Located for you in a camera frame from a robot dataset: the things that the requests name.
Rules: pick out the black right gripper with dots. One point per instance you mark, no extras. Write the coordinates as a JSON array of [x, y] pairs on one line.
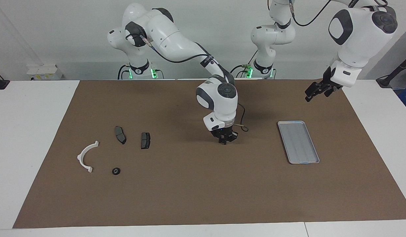
[[226, 133]]

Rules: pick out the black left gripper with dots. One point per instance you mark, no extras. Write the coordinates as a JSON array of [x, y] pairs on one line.
[[331, 84]]

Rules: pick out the large black bearing gear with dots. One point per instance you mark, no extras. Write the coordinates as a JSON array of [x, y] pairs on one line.
[[116, 171]]

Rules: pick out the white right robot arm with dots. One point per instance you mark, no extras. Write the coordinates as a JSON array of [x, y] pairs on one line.
[[176, 39]]

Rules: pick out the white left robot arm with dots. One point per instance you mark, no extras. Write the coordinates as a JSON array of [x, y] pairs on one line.
[[358, 39]]

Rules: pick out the silver metal tray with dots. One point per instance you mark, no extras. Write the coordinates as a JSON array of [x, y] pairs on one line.
[[300, 144]]

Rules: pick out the brown table mat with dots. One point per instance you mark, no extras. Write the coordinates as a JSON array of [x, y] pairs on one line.
[[203, 184]]

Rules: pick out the black angled stand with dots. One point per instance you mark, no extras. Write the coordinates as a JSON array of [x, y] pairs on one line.
[[386, 80]]

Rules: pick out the dark rectangular brake pad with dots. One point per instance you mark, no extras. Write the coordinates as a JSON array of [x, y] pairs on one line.
[[145, 141]]

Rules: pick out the dark curved brake pad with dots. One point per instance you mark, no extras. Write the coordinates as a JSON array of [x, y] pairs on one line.
[[120, 134]]

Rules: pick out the white box with labels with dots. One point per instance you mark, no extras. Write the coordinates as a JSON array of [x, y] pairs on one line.
[[44, 70]]

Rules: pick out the black clamp stand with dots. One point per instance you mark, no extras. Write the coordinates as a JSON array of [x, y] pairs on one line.
[[0, 84]]

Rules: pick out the white curved plastic bracket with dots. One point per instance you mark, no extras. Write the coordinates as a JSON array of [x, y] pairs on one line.
[[81, 156]]

